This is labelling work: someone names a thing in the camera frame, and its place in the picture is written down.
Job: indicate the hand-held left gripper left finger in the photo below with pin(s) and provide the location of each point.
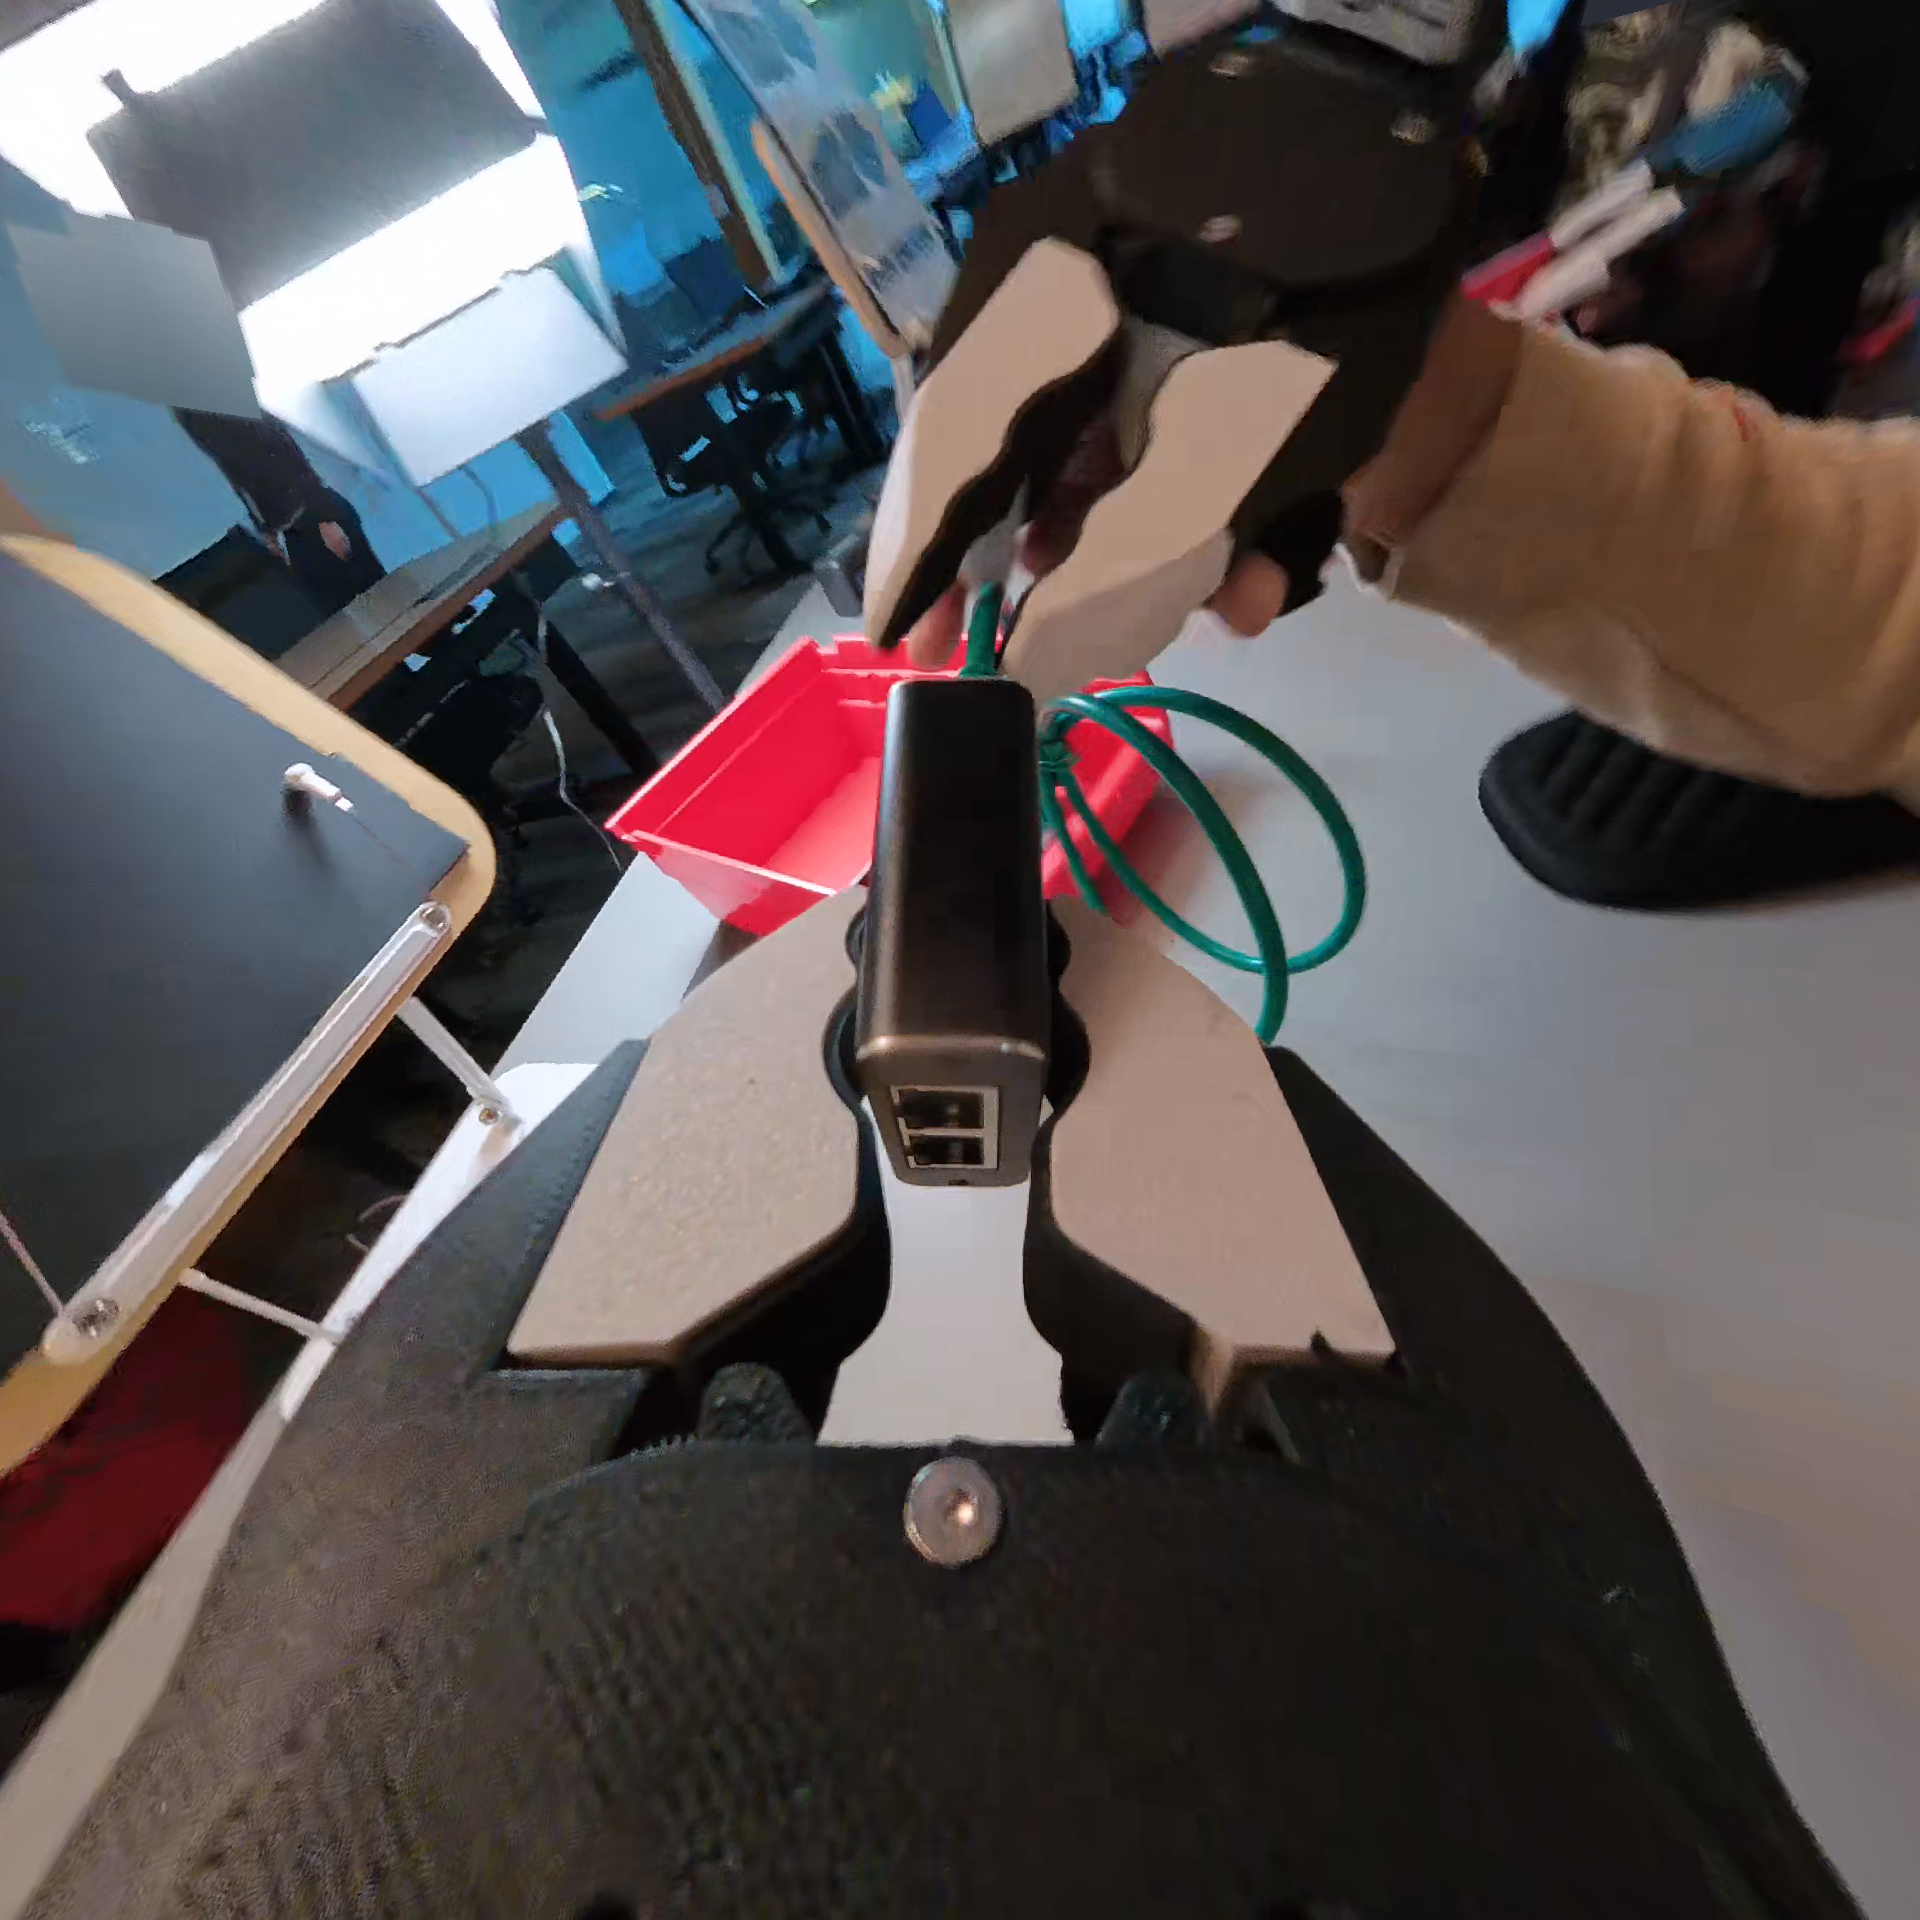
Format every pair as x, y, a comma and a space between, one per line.
705, 1153

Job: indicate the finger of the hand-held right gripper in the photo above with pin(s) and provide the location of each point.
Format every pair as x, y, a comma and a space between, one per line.
974, 407
1187, 510

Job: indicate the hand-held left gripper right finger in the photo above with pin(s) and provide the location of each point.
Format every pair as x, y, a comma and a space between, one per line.
1199, 1170

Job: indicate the red plastic bin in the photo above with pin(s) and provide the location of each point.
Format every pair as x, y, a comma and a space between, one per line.
750, 840

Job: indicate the black ethernet adapter box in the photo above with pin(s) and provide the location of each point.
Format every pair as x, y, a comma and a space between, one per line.
951, 887

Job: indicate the person's right forearm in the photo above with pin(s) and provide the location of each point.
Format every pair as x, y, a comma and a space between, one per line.
1679, 556

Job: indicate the person's right hand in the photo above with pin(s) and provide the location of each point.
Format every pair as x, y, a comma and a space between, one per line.
1441, 420

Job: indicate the black office chair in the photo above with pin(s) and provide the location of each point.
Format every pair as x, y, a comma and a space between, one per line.
735, 464

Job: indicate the red and white marker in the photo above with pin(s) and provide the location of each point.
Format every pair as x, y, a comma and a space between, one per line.
1604, 255
1569, 227

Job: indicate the light stand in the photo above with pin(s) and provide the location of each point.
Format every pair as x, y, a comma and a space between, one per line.
615, 570

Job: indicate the white softbox panel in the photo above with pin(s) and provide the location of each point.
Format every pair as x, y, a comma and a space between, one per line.
482, 362

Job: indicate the background desk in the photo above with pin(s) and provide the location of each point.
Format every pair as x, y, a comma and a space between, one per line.
418, 586

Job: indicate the wooden rimmed board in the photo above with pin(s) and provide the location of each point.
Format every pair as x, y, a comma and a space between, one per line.
182, 899

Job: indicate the black textured pad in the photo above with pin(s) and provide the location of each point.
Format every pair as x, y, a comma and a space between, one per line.
1679, 823

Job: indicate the red fabric object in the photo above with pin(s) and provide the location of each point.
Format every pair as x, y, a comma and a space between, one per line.
120, 1470

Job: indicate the dark softbox panel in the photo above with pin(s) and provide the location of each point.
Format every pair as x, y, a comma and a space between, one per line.
313, 166

